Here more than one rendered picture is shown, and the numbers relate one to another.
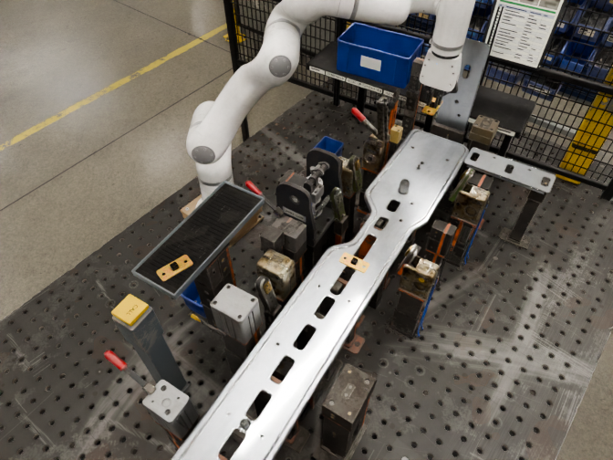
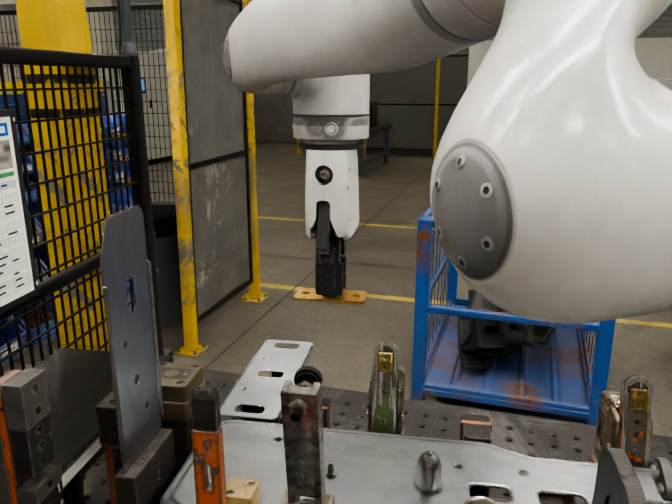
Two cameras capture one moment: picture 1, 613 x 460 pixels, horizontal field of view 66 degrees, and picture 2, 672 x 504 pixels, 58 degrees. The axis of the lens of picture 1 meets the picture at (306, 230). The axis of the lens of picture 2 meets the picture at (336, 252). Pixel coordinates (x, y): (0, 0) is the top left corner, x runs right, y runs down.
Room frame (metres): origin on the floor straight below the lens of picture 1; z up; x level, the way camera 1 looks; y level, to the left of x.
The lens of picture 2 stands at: (1.46, 0.25, 1.50)
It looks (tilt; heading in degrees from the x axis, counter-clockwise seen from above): 16 degrees down; 247
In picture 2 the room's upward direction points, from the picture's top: straight up
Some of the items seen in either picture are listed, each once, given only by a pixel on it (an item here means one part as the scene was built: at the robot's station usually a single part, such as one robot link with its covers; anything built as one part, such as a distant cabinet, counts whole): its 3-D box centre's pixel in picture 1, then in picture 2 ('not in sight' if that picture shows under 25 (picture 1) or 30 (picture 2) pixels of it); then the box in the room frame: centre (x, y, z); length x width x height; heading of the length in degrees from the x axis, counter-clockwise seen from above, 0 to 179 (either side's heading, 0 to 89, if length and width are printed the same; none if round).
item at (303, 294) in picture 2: (432, 105); (330, 292); (1.20, -0.38, 1.25); 0.08 x 0.04 x 0.01; 148
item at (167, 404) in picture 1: (181, 426); not in sight; (0.40, 0.32, 0.88); 0.11 x 0.10 x 0.36; 58
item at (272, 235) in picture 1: (275, 274); not in sight; (0.84, 0.10, 0.90); 0.05 x 0.05 x 0.40; 58
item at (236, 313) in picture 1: (243, 340); not in sight; (0.62, 0.18, 0.90); 0.13 x 0.10 x 0.41; 58
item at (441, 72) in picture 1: (441, 66); (331, 184); (1.20, -0.38, 1.38); 0.10 x 0.07 x 0.11; 58
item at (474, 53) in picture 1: (460, 87); (134, 338); (1.42, -0.53, 1.17); 0.12 x 0.01 x 0.34; 58
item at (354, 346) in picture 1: (339, 311); not in sight; (0.74, -0.10, 0.84); 0.17 x 0.06 x 0.29; 58
